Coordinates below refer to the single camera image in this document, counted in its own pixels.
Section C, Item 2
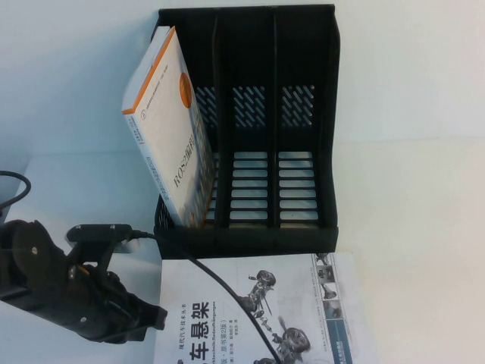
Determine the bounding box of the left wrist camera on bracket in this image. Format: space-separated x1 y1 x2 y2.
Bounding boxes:
66 224 134 254

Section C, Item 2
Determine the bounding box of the white orange ROS2 book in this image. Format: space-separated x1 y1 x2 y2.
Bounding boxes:
120 26 216 229

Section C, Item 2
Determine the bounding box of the black plastic three-slot book stand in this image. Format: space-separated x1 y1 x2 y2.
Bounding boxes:
153 4 344 266

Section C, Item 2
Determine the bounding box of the white car suspension book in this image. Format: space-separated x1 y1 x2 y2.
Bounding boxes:
157 250 376 364

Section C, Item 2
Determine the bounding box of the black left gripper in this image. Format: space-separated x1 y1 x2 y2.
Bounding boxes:
22 261 169 344

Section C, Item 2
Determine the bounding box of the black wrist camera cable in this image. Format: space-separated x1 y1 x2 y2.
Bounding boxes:
130 229 280 364

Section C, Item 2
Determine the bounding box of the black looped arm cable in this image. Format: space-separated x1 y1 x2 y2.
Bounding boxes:
0 170 34 209

